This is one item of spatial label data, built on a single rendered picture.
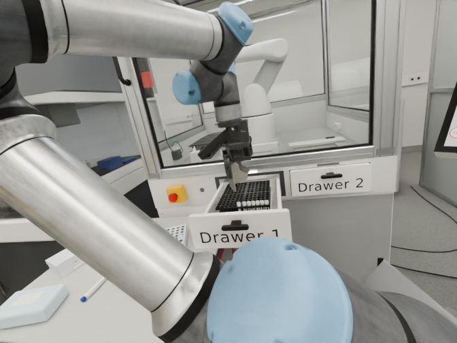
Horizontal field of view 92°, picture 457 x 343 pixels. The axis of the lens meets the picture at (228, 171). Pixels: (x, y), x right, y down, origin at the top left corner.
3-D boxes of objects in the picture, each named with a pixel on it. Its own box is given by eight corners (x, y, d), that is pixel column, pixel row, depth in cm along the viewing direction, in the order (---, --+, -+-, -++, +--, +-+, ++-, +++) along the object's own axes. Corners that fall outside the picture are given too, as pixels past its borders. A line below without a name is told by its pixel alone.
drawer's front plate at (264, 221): (292, 246, 61) (289, 211, 57) (194, 248, 67) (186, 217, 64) (292, 242, 62) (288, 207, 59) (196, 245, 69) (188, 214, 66)
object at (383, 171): (395, 192, 83) (397, 155, 79) (155, 208, 106) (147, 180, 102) (331, 143, 172) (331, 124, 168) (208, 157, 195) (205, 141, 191)
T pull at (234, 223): (249, 230, 57) (248, 226, 57) (221, 231, 59) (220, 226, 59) (250, 222, 61) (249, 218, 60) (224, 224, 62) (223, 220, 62)
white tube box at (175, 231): (186, 250, 77) (184, 241, 76) (162, 256, 76) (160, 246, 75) (188, 231, 89) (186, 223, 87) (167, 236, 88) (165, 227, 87)
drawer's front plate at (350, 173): (370, 191, 83) (371, 163, 80) (292, 197, 90) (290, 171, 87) (368, 189, 85) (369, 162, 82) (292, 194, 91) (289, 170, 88)
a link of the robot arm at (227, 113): (211, 108, 59) (217, 107, 67) (213, 125, 61) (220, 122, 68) (238, 103, 58) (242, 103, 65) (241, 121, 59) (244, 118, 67)
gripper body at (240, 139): (251, 162, 62) (245, 120, 59) (222, 165, 64) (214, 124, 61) (253, 155, 69) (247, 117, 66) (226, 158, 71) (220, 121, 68)
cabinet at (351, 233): (389, 344, 106) (399, 192, 83) (190, 330, 129) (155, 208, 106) (335, 231, 195) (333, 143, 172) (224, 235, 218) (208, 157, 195)
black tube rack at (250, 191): (271, 222, 71) (268, 205, 69) (218, 225, 74) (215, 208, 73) (271, 194, 91) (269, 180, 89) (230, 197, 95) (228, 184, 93)
